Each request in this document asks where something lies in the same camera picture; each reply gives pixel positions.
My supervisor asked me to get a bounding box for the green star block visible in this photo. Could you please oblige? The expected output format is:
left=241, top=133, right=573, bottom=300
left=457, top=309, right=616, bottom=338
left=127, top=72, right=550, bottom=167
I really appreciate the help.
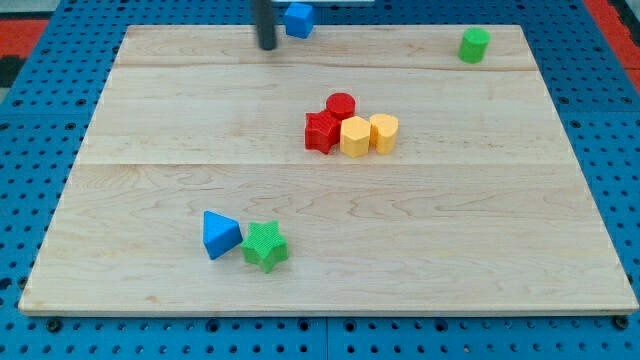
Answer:
left=240, top=220, right=289, bottom=273

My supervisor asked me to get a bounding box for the red star block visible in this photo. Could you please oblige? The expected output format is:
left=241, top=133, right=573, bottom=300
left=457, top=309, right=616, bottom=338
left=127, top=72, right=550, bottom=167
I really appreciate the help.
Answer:
left=304, top=110, right=341, bottom=154

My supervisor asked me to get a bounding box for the light wooden board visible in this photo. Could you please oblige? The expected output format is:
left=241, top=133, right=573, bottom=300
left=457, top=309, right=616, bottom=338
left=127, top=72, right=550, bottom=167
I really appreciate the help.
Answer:
left=19, top=25, right=638, bottom=317

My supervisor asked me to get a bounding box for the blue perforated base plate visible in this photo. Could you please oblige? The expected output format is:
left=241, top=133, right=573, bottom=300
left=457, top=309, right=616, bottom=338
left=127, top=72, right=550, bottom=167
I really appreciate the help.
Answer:
left=1, top=1, right=639, bottom=359

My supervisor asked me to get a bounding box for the yellow hexagon block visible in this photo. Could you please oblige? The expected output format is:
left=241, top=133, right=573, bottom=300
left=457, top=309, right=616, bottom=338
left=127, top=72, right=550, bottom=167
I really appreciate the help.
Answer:
left=340, top=116, right=371, bottom=158

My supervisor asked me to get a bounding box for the red cylinder block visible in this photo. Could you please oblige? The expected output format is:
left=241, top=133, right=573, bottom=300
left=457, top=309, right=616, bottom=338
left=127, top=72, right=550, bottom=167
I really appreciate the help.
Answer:
left=325, top=92, right=356, bottom=120

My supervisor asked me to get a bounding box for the blue cube block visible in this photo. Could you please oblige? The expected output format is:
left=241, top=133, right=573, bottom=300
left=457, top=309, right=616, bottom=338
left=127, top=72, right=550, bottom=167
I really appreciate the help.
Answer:
left=284, top=2, right=314, bottom=39

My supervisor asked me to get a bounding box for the yellow heart block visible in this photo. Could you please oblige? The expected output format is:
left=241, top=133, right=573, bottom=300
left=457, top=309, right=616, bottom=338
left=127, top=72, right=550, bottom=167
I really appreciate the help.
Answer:
left=369, top=113, right=399, bottom=154

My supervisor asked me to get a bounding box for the green cylinder block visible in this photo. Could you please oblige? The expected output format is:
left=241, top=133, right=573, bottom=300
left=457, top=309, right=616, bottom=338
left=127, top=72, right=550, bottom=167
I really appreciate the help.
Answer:
left=458, top=27, right=491, bottom=64

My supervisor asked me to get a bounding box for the blue triangle block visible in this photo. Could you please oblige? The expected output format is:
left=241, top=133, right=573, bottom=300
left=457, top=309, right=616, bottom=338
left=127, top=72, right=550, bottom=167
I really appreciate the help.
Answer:
left=203, top=211, right=243, bottom=260

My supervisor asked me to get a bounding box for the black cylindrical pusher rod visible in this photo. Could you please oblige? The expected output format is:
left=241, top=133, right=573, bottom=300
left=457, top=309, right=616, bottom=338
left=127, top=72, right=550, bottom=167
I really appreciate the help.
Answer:
left=253, top=0, right=277, bottom=51

